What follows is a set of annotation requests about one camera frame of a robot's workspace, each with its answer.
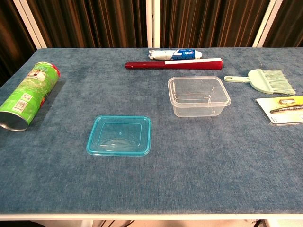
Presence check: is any dark red chopstick box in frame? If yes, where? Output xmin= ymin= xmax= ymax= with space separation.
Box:
xmin=125 ymin=57 xmax=224 ymax=70

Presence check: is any blue translucent plastic lid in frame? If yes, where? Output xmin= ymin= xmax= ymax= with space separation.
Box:
xmin=86 ymin=115 xmax=152 ymax=157

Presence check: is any white frame post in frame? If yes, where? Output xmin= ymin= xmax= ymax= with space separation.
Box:
xmin=13 ymin=0 xmax=47 ymax=50
xmin=251 ymin=0 xmax=284 ymax=48
xmin=145 ymin=0 xmax=161 ymax=49

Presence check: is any clear plastic food container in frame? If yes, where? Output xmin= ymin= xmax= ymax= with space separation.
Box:
xmin=167 ymin=76 xmax=232 ymax=118

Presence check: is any dark brown curtain panel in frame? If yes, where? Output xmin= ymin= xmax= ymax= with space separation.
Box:
xmin=0 ymin=0 xmax=37 ymax=86
xmin=263 ymin=0 xmax=303 ymax=48
xmin=160 ymin=0 xmax=271 ymax=48
xmin=26 ymin=0 xmax=148 ymax=49

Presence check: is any mint green mini dustpan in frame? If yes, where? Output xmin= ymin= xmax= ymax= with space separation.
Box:
xmin=223 ymin=69 xmax=275 ymax=94

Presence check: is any razor blister pack card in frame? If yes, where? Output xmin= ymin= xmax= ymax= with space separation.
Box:
xmin=255 ymin=96 xmax=303 ymax=126

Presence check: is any blue table cloth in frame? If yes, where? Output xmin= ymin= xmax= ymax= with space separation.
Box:
xmin=0 ymin=48 xmax=303 ymax=215

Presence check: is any green chips can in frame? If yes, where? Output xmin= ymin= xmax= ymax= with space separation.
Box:
xmin=0 ymin=61 xmax=61 ymax=132

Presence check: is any mint green mini brush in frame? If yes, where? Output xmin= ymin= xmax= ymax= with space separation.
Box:
xmin=260 ymin=69 xmax=296 ymax=96

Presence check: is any blue white toothpaste tube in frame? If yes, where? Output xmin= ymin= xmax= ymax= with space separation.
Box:
xmin=148 ymin=49 xmax=203 ymax=61

